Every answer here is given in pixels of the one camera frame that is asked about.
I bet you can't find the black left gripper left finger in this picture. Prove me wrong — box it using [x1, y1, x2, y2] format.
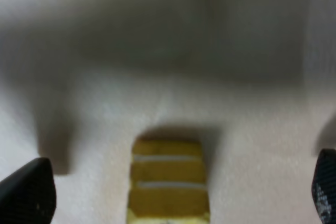
[1, 157, 57, 224]

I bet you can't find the yellow toy cake slice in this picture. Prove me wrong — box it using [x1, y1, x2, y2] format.
[126, 137, 211, 223]

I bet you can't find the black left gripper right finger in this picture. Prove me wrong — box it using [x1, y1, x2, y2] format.
[311, 148, 335, 224]

